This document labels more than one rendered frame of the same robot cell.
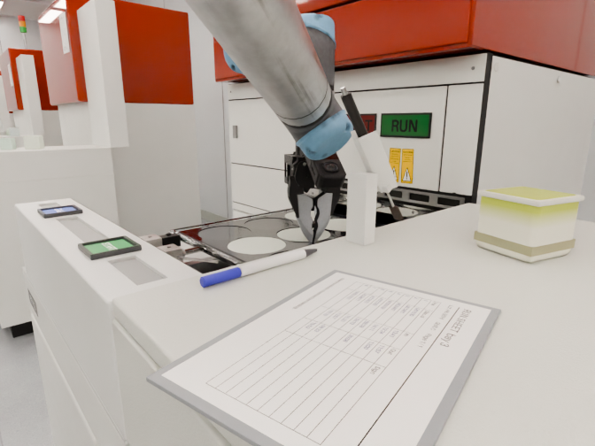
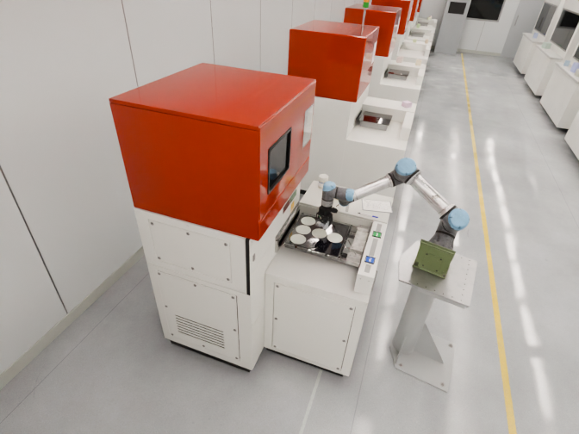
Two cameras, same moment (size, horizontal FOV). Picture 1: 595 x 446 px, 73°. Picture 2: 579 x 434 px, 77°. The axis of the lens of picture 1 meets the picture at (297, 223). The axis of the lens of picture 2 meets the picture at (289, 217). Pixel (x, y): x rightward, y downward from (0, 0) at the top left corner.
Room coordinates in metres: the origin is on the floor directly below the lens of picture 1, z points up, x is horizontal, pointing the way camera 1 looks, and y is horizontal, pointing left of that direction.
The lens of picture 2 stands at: (1.89, 1.52, 2.37)
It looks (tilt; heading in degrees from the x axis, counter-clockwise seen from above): 35 degrees down; 239
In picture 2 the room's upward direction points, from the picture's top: 3 degrees clockwise
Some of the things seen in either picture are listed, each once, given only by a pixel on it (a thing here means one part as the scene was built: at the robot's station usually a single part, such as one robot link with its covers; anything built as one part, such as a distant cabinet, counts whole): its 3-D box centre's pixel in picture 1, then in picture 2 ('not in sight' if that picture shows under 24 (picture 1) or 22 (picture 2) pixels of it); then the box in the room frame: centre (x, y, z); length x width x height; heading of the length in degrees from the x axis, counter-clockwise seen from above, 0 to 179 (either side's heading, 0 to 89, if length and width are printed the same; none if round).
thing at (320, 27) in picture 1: (310, 55); (329, 190); (0.69, -0.02, 1.21); 0.09 x 0.08 x 0.11; 137
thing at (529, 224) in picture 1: (525, 221); not in sight; (0.44, -0.25, 1.00); 0.07 x 0.07 x 0.07; 26
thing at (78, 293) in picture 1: (88, 275); (371, 255); (0.55, 0.31, 0.89); 0.55 x 0.09 x 0.14; 41
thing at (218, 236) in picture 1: (303, 234); (319, 233); (0.74, -0.01, 0.90); 0.34 x 0.34 x 0.01; 41
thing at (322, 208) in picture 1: (318, 214); not in sight; (0.70, -0.04, 0.95); 0.06 x 0.03 x 0.09; 15
